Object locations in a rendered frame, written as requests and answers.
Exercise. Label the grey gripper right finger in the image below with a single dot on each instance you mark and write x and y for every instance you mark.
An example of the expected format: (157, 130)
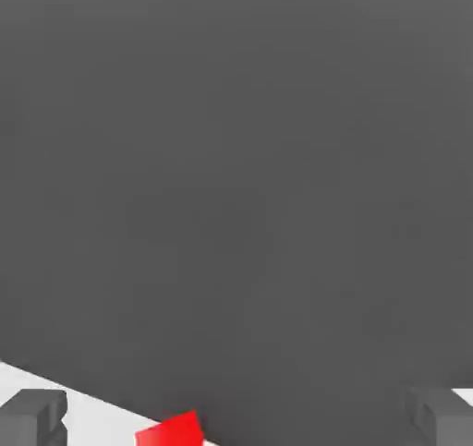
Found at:
(439, 422)

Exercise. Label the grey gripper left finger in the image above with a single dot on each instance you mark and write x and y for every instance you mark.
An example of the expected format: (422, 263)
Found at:
(27, 418)

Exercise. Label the small red cube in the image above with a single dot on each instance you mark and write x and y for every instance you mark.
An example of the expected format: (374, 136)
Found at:
(172, 430)

